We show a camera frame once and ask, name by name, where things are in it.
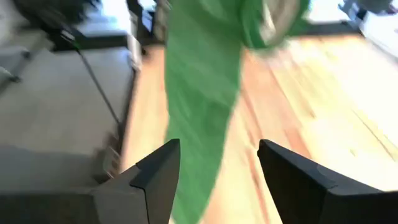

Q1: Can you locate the green elastic bandage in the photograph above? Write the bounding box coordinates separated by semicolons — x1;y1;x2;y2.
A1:
164;0;312;224

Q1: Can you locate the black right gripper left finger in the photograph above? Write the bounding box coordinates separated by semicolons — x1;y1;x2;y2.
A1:
0;138;182;224

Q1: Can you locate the thin black floor cable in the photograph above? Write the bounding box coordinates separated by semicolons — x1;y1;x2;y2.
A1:
60;30;123;128

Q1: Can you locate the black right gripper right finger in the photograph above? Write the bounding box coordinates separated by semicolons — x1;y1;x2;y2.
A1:
257;139;398;224

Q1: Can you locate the silver edge plate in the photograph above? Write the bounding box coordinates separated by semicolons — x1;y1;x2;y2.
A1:
101;146;122;179

